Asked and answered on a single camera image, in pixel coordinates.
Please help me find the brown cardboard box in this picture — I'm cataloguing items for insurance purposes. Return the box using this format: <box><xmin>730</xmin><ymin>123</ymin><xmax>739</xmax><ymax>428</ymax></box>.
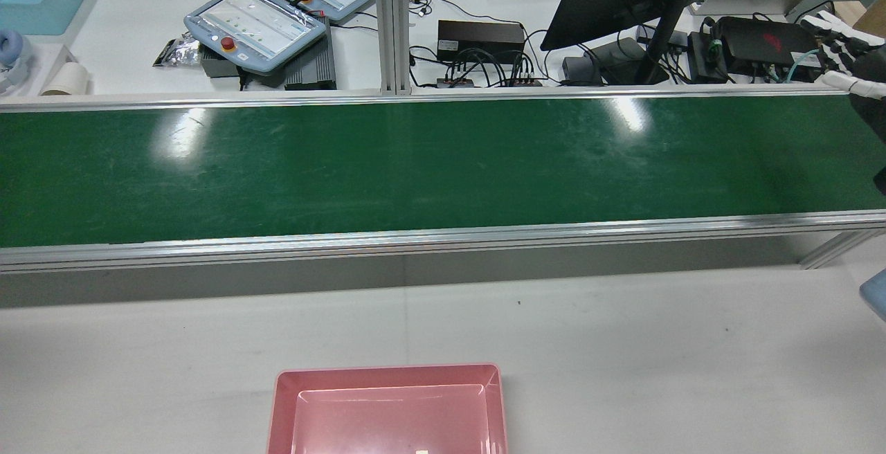
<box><xmin>853</xmin><ymin>0</ymin><xmax>886</xmax><ymax>39</ymax></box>

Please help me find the aluminium profile post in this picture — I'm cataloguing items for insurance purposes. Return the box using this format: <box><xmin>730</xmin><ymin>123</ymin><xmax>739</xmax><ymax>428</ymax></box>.
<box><xmin>372</xmin><ymin>0</ymin><xmax>412</xmax><ymax>96</ymax></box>

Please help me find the black ribbed device box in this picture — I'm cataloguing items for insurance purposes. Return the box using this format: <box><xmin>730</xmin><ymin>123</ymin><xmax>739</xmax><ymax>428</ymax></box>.
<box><xmin>284</xmin><ymin>21</ymin><xmax>338</xmax><ymax>91</ymax></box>

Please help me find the beige tape roll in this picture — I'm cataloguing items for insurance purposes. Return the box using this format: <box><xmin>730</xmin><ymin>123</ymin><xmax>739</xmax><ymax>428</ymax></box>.
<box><xmin>40</xmin><ymin>62</ymin><xmax>91</xmax><ymax>97</ymax></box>

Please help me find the pink plastic box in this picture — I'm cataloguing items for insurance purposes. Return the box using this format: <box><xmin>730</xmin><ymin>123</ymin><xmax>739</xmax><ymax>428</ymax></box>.
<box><xmin>266</xmin><ymin>363</ymin><xmax>508</xmax><ymax>454</ymax></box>

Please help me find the grey teach pendant front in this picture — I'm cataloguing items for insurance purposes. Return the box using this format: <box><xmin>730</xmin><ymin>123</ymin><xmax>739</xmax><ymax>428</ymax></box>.
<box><xmin>183</xmin><ymin>0</ymin><xmax>327</xmax><ymax>75</ymax></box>

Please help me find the small grey box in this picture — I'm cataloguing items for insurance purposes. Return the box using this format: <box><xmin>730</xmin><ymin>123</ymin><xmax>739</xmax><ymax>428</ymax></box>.
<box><xmin>561</xmin><ymin>56</ymin><xmax>603</xmax><ymax>87</ymax></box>

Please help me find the silver foil bag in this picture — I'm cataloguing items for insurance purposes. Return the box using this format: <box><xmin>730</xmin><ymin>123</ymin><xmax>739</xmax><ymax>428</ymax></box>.
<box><xmin>152</xmin><ymin>33</ymin><xmax>203</xmax><ymax>69</ymax></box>

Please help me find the green conveyor belt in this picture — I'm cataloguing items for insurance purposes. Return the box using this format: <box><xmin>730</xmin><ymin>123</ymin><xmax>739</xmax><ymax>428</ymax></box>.
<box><xmin>0</xmin><ymin>89</ymin><xmax>886</xmax><ymax>275</ymax></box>

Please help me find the small black adapter box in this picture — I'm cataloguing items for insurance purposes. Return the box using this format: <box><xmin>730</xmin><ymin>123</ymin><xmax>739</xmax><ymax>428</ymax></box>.
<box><xmin>687</xmin><ymin>30</ymin><xmax>727</xmax><ymax>84</ymax></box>

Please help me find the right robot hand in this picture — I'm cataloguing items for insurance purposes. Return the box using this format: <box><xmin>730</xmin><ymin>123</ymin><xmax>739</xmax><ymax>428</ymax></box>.
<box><xmin>802</xmin><ymin>13</ymin><xmax>886</xmax><ymax>195</ymax></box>

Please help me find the black rectangular power box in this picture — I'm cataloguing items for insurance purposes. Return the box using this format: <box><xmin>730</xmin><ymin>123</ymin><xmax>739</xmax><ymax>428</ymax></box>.
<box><xmin>437</xmin><ymin>19</ymin><xmax>525</xmax><ymax>64</ymax></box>

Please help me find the black mini computer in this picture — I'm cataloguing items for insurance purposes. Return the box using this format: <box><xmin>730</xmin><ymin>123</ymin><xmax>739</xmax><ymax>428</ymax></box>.
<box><xmin>716</xmin><ymin>16</ymin><xmax>821</xmax><ymax>67</ymax></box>

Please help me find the long black cable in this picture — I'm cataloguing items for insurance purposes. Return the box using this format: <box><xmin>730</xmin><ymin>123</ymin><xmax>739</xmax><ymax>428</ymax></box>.
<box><xmin>408</xmin><ymin>0</ymin><xmax>551</xmax><ymax>50</ymax></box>

